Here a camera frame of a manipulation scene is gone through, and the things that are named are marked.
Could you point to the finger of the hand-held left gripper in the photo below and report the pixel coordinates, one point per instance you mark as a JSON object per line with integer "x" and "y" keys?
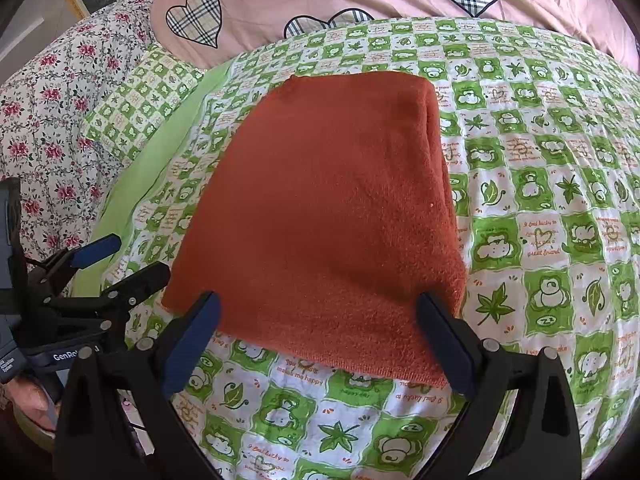
{"x": 145, "y": 280}
{"x": 97, "y": 251}

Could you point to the green checked pillow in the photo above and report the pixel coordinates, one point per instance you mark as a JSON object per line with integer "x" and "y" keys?
{"x": 140, "y": 95}

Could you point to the white floral bed sheet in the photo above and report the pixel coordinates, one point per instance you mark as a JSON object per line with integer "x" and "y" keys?
{"x": 55, "y": 125}

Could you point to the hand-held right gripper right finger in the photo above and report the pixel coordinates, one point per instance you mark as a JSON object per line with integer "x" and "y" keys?
{"x": 445, "y": 345}

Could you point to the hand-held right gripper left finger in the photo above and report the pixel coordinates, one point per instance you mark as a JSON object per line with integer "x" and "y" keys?
{"x": 192, "y": 340}

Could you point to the green checked cartoon blanket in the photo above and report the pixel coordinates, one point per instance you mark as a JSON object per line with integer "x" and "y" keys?
{"x": 540, "y": 170}

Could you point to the rust orange knit garment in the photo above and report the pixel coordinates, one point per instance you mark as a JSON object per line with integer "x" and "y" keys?
{"x": 325, "y": 210}

